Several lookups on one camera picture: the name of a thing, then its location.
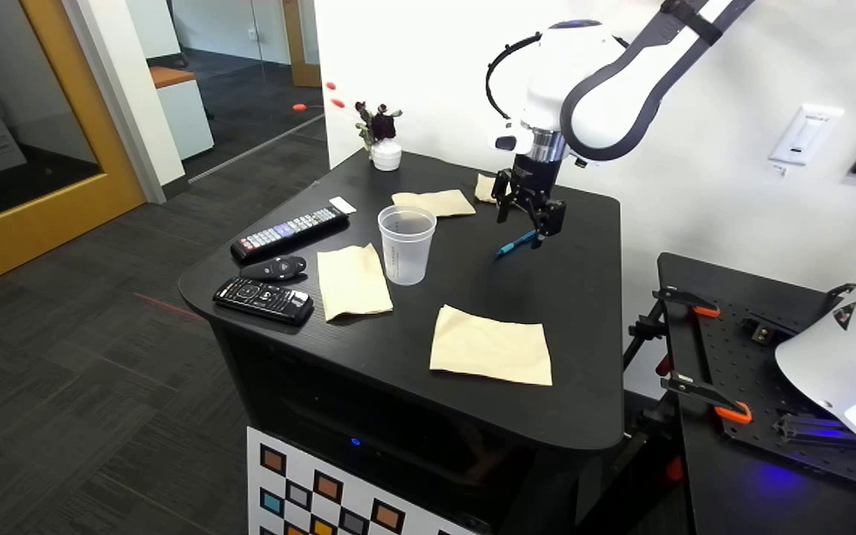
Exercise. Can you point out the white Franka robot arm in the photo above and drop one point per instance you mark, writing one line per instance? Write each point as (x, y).
(603, 108)

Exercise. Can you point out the blue green pen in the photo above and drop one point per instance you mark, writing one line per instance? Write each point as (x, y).
(517, 245)

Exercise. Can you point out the small black block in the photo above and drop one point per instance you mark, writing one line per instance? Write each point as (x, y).
(768, 332)

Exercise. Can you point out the clear plastic cup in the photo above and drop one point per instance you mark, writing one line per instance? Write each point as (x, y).
(407, 261)

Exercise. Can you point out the round white vase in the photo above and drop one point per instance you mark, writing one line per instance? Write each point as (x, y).
(387, 158)

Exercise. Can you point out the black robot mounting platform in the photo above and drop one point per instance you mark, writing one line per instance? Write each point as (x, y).
(735, 478)

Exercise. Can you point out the wide black remote control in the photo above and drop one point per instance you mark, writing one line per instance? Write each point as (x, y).
(262, 301)

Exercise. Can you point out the small oval black remote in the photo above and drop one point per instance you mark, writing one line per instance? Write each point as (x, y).
(276, 268)

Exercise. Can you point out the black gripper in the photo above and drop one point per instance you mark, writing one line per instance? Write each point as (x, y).
(539, 179)

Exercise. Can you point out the long black remote control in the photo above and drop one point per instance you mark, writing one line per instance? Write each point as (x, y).
(289, 234)

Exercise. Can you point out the yellow wooden door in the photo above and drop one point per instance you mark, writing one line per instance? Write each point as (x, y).
(53, 219)

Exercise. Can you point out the colour checker calibration board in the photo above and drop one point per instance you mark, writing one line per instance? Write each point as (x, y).
(297, 478)

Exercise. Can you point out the flat beige paper napkin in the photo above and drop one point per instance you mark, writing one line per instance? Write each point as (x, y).
(349, 288)
(493, 346)
(438, 203)

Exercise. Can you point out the white wall switch plate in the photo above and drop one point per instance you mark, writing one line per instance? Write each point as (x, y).
(805, 136)

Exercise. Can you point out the black square table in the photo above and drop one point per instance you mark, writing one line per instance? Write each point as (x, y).
(371, 398)

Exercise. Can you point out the grey door frame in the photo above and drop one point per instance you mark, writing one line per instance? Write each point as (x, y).
(118, 100)

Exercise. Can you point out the small orange floor object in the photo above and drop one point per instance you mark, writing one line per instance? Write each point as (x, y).
(303, 106)

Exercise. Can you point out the white cabinet with wooden top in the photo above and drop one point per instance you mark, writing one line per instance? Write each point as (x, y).
(185, 120)

